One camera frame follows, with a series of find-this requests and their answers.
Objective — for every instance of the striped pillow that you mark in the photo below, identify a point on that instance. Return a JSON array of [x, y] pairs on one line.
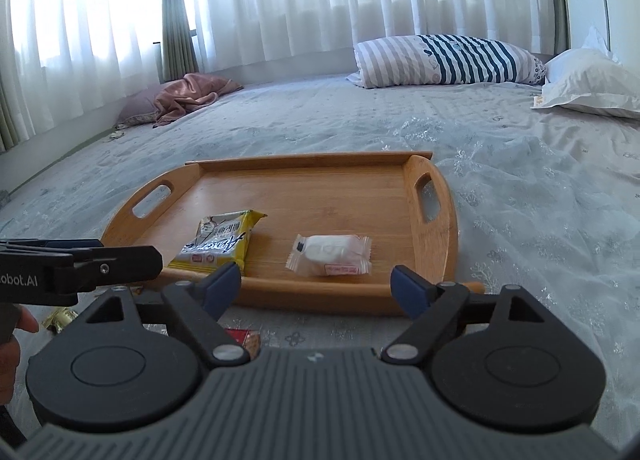
[[443, 59]]

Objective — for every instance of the white cake clear packet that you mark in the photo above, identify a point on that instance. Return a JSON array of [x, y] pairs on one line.
[[330, 255]]

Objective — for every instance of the pink crumpled cloth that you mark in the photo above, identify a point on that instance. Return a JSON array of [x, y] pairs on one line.
[[194, 91]]

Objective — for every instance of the wooden serving tray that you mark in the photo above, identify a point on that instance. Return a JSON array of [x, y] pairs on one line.
[[399, 200]]

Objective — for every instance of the yellow snack packet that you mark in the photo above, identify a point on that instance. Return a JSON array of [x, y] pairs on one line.
[[220, 239]]

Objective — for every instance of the person's left hand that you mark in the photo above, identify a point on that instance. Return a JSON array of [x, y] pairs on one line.
[[10, 356]]

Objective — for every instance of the gold snack packet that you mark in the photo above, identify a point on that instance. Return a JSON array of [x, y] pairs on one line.
[[59, 319]]

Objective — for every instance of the white pillow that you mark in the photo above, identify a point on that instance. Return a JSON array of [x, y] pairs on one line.
[[590, 79]]

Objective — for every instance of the green drape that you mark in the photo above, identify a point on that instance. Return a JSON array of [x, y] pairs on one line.
[[178, 54]]

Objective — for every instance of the red Biscoff biscuit packet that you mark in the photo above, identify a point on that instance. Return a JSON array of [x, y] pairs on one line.
[[249, 339]]

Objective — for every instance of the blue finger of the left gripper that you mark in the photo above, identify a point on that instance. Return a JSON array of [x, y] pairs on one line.
[[48, 245], [103, 266]]

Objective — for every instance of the white sheer curtain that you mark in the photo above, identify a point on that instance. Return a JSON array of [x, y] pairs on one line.
[[61, 59]]

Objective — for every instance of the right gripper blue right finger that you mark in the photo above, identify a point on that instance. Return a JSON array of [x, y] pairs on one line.
[[416, 296]]

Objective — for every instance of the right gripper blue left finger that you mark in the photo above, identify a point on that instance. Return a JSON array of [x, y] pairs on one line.
[[185, 300]]

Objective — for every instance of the light blue bedspread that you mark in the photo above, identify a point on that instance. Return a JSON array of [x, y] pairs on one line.
[[545, 199]]

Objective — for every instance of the purple pillow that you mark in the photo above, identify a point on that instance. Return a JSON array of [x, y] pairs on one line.
[[140, 108]]

